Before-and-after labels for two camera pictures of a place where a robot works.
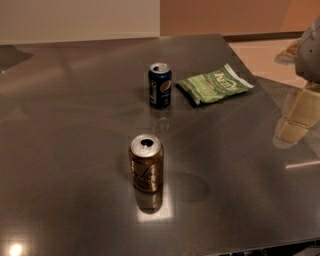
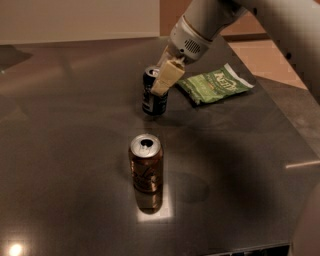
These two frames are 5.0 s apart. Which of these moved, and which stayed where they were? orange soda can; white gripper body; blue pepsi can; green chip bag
Moved: blue pepsi can; white gripper body
Stayed: orange soda can; green chip bag
